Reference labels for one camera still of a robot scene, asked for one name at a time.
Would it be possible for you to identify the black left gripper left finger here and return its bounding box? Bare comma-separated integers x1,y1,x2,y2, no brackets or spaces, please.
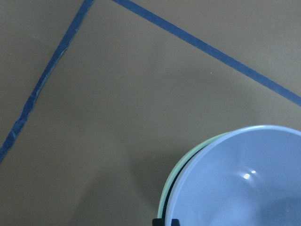
152,218,164,226

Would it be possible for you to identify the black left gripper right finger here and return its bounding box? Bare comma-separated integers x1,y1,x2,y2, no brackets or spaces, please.
171,219,181,226

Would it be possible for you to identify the blue bowl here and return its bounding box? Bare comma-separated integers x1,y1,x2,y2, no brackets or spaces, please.
165,126,301,226

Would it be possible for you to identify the green bowl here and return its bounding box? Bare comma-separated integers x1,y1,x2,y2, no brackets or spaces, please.
157,132,227,218

